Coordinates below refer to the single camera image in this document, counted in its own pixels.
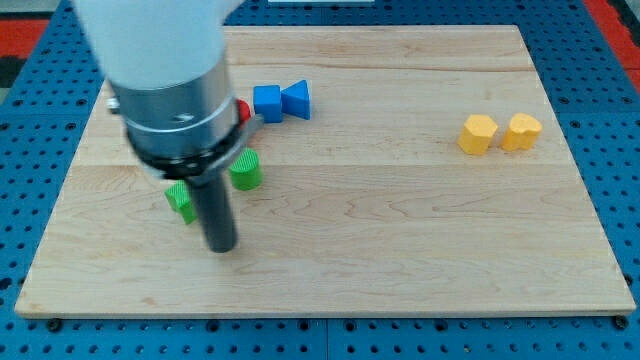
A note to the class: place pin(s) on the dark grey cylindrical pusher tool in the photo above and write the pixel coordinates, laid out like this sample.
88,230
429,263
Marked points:
211,204

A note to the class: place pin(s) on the yellow heart block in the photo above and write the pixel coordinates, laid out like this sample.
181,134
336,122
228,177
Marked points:
522,132

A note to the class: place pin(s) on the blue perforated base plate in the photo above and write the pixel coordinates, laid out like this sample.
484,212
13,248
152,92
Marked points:
592,95

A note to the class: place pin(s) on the green star block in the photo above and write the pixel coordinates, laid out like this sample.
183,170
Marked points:
179,201

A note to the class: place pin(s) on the light wooden board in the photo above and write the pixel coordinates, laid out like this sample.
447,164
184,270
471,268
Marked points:
370,209

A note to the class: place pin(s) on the blue cube block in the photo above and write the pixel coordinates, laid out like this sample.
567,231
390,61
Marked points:
267,102

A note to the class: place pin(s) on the yellow hexagon block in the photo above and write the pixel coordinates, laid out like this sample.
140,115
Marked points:
477,134

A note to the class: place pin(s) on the blue triangle block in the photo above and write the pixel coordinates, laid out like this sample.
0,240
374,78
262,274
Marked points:
296,100

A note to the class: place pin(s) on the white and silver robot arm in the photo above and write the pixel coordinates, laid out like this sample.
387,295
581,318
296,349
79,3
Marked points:
166,63

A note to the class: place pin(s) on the green cylinder block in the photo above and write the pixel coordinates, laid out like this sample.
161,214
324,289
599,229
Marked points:
245,172

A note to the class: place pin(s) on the red block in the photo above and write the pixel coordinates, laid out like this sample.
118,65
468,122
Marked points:
244,111

